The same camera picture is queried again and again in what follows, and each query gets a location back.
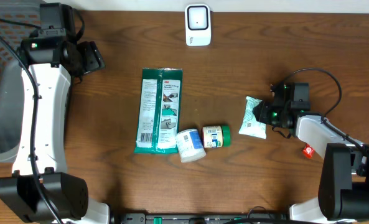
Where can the light green wipes packet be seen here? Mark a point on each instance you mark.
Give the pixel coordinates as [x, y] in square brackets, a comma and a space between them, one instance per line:
[250, 126]

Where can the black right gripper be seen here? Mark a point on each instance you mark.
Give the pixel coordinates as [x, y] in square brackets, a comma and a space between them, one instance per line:
[262, 115]

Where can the grey plastic shopping basket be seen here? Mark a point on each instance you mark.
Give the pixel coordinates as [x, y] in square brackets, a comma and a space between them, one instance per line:
[11, 87]

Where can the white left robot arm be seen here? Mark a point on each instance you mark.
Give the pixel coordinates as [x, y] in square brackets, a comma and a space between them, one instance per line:
[40, 189]

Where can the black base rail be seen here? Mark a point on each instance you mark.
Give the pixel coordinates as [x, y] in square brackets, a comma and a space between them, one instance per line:
[142, 218]

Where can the white lid blue jar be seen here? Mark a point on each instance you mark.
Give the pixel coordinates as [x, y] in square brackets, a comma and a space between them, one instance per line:
[189, 145]

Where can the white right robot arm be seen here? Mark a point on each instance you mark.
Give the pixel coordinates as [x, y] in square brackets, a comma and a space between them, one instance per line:
[343, 194]

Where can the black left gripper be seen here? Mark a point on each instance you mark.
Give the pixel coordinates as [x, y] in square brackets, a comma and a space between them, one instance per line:
[95, 60]

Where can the white barcode scanner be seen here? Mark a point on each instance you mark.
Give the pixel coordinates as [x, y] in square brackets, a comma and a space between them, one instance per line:
[198, 30]

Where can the green lid jar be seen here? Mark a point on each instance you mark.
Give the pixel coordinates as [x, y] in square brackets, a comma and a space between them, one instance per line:
[216, 136]

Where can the large green 3M package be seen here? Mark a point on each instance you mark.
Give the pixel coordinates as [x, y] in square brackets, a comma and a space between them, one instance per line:
[159, 111]

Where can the red snack wrapper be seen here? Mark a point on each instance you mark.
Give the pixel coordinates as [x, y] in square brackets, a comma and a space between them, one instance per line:
[308, 151]

